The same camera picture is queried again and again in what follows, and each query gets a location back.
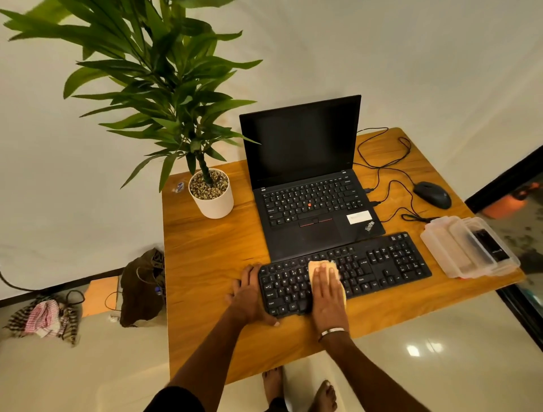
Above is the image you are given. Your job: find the black computer mouse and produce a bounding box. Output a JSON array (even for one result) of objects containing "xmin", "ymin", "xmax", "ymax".
[{"xmin": 413, "ymin": 181, "xmax": 452, "ymax": 210}]

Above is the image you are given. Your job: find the black door frame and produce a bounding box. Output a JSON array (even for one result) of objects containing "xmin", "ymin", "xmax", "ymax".
[{"xmin": 464, "ymin": 145, "xmax": 543, "ymax": 353}]

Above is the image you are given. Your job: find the person's right forearm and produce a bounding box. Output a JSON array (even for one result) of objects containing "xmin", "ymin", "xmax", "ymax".
[{"xmin": 319, "ymin": 333, "xmax": 431, "ymax": 412}]

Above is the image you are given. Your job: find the clear plastic lid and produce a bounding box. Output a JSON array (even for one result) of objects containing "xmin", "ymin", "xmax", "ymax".
[{"xmin": 421, "ymin": 216, "xmax": 477, "ymax": 280}]

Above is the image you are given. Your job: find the black floor cable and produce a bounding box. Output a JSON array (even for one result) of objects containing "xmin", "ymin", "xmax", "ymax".
[{"xmin": 0, "ymin": 271, "xmax": 85, "ymax": 307}]

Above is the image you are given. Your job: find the black flat device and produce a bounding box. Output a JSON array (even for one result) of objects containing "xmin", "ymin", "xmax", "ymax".
[{"xmin": 473, "ymin": 229, "xmax": 510, "ymax": 262}]

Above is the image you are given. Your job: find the person's left forearm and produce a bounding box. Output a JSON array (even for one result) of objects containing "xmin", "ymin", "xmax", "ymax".
[{"xmin": 167, "ymin": 309, "xmax": 255, "ymax": 412}]

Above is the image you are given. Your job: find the white plant pot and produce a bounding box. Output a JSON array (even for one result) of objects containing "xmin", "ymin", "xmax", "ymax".
[{"xmin": 188, "ymin": 168, "xmax": 235, "ymax": 220}]

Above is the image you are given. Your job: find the black mouse cable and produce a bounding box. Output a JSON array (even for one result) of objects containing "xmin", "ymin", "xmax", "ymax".
[{"xmin": 353, "ymin": 127, "xmax": 421, "ymax": 192}]

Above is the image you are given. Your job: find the person's foot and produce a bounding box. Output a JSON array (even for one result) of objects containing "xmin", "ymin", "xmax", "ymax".
[
  {"xmin": 311, "ymin": 380, "xmax": 338, "ymax": 412},
  {"xmin": 262, "ymin": 366, "xmax": 285, "ymax": 406}
]

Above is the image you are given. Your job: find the person's left foot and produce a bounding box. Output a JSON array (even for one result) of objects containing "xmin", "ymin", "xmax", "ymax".
[{"xmin": 262, "ymin": 366, "xmax": 285, "ymax": 406}]

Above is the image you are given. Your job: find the silver bracelet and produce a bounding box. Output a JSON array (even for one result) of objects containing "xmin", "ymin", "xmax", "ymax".
[{"xmin": 318, "ymin": 327, "xmax": 346, "ymax": 343}]

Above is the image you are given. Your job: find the brown pebble layer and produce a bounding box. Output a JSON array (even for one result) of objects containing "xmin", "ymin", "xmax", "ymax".
[{"xmin": 190, "ymin": 170, "xmax": 229, "ymax": 200}]

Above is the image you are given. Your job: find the orange cardboard box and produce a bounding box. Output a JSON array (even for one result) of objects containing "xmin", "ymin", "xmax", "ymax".
[{"xmin": 81, "ymin": 276, "xmax": 121, "ymax": 318}]

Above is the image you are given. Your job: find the black sleeve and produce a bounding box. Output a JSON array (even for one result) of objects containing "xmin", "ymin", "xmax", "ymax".
[{"xmin": 144, "ymin": 385, "xmax": 206, "ymax": 412}]

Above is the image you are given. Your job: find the person's left hand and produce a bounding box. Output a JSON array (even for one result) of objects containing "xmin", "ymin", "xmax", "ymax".
[{"xmin": 225, "ymin": 264, "xmax": 281, "ymax": 328}]

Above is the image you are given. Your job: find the black keyboard cable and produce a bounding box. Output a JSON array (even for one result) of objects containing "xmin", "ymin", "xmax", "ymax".
[{"xmin": 371, "ymin": 179, "xmax": 440, "ymax": 224}]

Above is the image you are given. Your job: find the orange object behind glass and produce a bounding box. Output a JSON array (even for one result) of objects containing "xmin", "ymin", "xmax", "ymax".
[{"xmin": 481, "ymin": 183, "xmax": 541, "ymax": 220}]

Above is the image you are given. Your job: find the person's right hand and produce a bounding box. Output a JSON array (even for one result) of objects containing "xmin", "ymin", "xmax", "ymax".
[{"xmin": 309, "ymin": 262, "xmax": 350, "ymax": 338}]

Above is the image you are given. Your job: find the striped crumpled cloth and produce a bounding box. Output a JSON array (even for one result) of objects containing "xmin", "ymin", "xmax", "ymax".
[{"xmin": 3, "ymin": 295, "xmax": 81, "ymax": 347}]

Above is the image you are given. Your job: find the yellow cleaning cloth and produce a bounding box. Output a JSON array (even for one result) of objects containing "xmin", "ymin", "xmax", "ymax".
[{"xmin": 307, "ymin": 260, "xmax": 347, "ymax": 307}]

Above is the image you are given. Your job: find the person's right foot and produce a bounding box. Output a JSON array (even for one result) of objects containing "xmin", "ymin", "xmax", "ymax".
[{"xmin": 311, "ymin": 380, "xmax": 338, "ymax": 412}]

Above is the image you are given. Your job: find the clear plastic container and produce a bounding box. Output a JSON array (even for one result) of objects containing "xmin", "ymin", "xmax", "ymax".
[{"xmin": 449, "ymin": 216, "xmax": 521, "ymax": 277}]

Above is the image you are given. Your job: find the brown fabric bag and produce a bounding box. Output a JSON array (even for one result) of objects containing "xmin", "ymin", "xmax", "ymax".
[{"xmin": 120, "ymin": 248, "xmax": 167, "ymax": 328}]

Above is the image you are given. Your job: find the green leafy plant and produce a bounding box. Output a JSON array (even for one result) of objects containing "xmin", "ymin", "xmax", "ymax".
[{"xmin": 0, "ymin": 0, "xmax": 264, "ymax": 194}]

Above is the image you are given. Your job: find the black laptop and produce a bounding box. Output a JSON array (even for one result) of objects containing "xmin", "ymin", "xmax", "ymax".
[{"xmin": 239, "ymin": 95, "xmax": 386, "ymax": 262}]

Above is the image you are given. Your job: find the black external keyboard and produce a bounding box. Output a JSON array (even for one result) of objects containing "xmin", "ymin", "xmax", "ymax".
[{"xmin": 258, "ymin": 232, "xmax": 432, "ymax": 318}]

